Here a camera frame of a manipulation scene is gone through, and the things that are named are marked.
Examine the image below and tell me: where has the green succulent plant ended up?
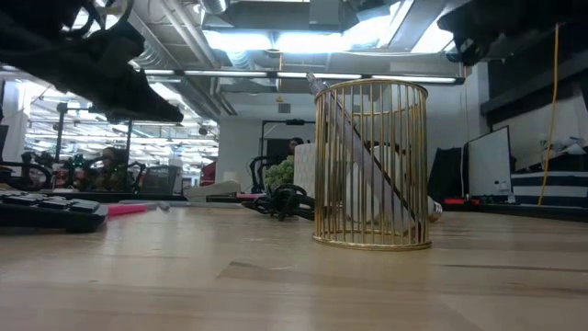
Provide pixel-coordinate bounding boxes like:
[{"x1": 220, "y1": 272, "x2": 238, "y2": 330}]
[{"x1": 265, "y1": 154, "x2": 296, "y2": 189}]

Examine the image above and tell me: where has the white crumpled bag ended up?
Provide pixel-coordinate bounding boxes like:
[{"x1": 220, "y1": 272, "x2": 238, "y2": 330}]
[{"x1": 539, "y1": 134, "x2": 588, "y2": 160}]

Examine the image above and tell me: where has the long black white stick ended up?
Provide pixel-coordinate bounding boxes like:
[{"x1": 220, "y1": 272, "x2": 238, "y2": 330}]
[{"x1": 306, "y1": 72, "x2": 422, "y2": 234}]

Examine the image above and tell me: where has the white board panel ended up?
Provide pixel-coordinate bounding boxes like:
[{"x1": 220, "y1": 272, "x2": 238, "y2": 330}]
[{"x1": 466, "y1": 124, "x2": 514, "y2": 200}]

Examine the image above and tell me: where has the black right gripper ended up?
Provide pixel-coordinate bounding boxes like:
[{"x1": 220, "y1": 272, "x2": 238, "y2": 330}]
[{"x1": 436, "y1": 0, "x2": 588, "y2": 67}]

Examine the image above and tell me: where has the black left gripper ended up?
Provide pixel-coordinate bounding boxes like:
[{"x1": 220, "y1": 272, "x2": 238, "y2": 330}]
[{"x1": 0, "y1": 8, "x2": 184, "y2": 123}]

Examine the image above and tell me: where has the black power cord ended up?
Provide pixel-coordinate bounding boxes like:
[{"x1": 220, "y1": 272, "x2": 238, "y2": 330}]
[{"x1": 241, "y1": 183, "x2": 317, "y2": 223}]

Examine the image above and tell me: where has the black office chair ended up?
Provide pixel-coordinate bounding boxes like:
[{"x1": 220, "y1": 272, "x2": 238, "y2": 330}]
[{"x1": 247, "y1": 154, "x2": 277, "y2": 193}]

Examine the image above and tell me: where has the black background gantry frame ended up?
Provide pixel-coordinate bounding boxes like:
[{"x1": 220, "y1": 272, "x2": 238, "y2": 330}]
[{"x1": 49, "y1": 101, "x2": 136, "y2": 190}]

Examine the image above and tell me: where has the grey stapler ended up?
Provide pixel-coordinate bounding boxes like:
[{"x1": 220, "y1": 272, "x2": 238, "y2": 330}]
[{"x1": 183, "y1": 179, "x2": 243, "y2": 203}]

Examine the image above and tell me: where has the navy white striped box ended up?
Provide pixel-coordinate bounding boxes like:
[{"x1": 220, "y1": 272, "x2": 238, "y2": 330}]
[{"x1": 511, "y1": 170, "x2": 588, "y2": 207}]

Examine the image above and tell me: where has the pink highlighter pen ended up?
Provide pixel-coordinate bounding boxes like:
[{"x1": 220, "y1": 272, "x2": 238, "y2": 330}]
[{"x1": 106, "y1": 200, "x2": 171, "y2": 217}]

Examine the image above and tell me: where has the black mesh basket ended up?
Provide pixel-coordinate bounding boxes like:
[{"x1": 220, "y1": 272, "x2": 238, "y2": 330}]
[{"x1": 136, "y1": 164, "x2": 184, "y2": 195}]

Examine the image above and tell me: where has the black upright panel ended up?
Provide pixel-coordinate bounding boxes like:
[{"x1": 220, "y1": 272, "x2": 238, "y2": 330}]
[{"x1": 429, "y1": 146, "x2": 466, "y2": 203}]

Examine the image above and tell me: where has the long ceiling light bar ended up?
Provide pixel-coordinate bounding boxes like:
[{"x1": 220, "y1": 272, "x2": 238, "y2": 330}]
[{"x1": 137, "y1": 67, "x2": 466, "y2": 86}]

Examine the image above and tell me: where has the yellow cable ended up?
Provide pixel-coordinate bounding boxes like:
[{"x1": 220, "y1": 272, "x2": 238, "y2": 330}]
[{"x1": 537, "y1": 22, "x2": 562, "y2": 207}]

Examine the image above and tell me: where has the black calculator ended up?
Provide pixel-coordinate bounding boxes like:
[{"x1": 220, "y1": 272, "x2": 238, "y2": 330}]
[{"x1": 0, "y1": 190, "x2": 110, "y2": 234}]

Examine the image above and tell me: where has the white ribbed pen cup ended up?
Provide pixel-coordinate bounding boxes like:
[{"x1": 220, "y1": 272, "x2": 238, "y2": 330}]
[{"x1": 293, "y1": 142, "x2": 319, "y2": 199}]

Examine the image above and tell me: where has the silver ventilation duct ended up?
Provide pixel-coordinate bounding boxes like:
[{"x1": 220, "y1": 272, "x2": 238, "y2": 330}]
[{"x1": 128, "y1": 0, "x2": 240, "y2": 119}]

